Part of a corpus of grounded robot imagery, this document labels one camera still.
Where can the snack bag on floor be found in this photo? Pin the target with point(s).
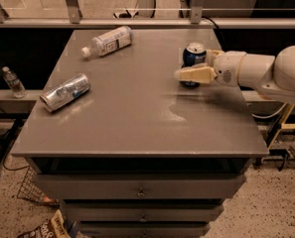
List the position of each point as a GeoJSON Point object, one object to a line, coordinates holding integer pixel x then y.
{"type": "Point", "coordinates": [52, 228]}

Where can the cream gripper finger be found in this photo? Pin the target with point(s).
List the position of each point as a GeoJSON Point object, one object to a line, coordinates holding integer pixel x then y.
{"type": "Point", "coordinates": [212, 55]}
{"type": "Point", "coordinates": [203, 74]}

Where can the drawer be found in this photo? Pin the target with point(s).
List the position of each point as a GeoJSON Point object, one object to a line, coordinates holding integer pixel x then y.
{"type": "Point", "coordinates": [139, 186]}
{"type": "Point", "coordinates": [143, 212]}
{"type": "Point", "coordinates": [144, 230]}

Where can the middle drawer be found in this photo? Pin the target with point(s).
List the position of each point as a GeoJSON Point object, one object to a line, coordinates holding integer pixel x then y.
{"type": "Point", "coordinates": [143, 212]}

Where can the clear plastic bottle white label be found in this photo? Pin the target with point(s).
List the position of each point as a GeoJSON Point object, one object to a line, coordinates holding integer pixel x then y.
{"type": "Point", "coordinates": [109, 42]}

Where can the top drawer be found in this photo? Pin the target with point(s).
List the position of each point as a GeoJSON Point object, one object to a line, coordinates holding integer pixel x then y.
{"type": "Point", "coordinates": [139, 186]}

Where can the wire basket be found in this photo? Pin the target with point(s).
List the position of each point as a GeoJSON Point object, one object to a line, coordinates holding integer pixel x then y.
{"type": "Point", "coordinates": [30, 192]}

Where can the blue pepsi can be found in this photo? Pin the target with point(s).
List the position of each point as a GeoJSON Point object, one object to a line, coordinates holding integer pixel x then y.
{"type": "Point", "coordinates": [194, 53]}

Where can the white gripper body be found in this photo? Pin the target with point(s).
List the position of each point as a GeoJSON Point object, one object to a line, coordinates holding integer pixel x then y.
{"type": "Point", "coordinates": [226, 67]}

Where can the small water bottle on ledge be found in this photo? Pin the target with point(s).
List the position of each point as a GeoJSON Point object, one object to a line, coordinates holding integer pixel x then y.
{"type": "Point", "coordinates": [14, 82]}

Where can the bottom drawer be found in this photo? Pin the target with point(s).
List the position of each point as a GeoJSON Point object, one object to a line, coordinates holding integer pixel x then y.
{"type": "Point", "coordinates": [144, 230]}

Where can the crushed silver can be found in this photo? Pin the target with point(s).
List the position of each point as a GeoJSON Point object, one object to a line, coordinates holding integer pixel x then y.
{"type": "Point", "coordinates": [61, 95]}

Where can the metal railing frame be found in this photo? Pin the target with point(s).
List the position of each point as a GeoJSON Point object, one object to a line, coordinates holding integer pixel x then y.
{"type": "Point", "coordinates": [107, 14]}

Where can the grey drawer cabinet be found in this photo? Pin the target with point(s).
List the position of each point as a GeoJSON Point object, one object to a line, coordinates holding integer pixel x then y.
{"type": "Point", "coordinates": [137, 119]}

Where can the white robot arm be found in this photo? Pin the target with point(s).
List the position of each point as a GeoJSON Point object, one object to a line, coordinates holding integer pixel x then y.
{"type": "Point", "coordinates": [270, 76]}

